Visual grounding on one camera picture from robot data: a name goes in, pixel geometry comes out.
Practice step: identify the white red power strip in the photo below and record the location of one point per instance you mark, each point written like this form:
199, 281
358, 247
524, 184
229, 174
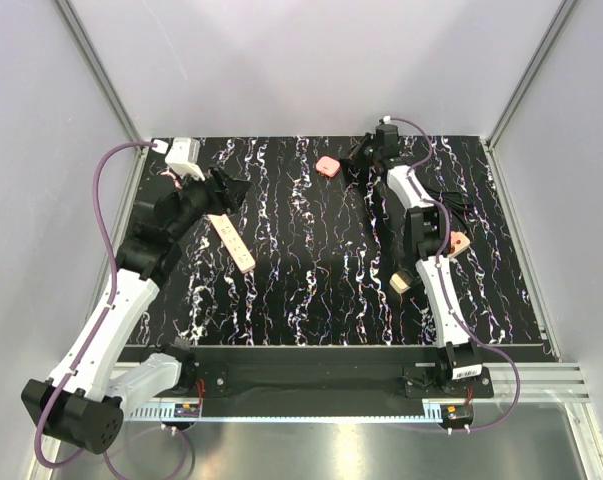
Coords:
416, 279

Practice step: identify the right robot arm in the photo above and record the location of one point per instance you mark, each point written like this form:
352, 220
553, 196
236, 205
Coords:
427, 242

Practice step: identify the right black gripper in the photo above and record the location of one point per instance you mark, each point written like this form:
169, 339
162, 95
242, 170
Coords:
353, 158

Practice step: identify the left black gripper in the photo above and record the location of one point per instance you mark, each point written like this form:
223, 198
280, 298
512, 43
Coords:
224, 191

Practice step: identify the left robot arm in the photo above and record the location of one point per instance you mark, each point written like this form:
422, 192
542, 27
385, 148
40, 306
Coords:
81, 402

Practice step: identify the pink cube socket adapter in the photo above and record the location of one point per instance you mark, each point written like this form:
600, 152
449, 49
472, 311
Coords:
327, 166

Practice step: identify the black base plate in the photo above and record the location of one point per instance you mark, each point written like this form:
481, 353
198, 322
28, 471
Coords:
374, 377

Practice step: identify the white slotted cable duct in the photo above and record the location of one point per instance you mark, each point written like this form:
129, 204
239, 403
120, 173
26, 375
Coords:
216, 412

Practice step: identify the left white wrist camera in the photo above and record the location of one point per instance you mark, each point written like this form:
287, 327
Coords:
182, 158

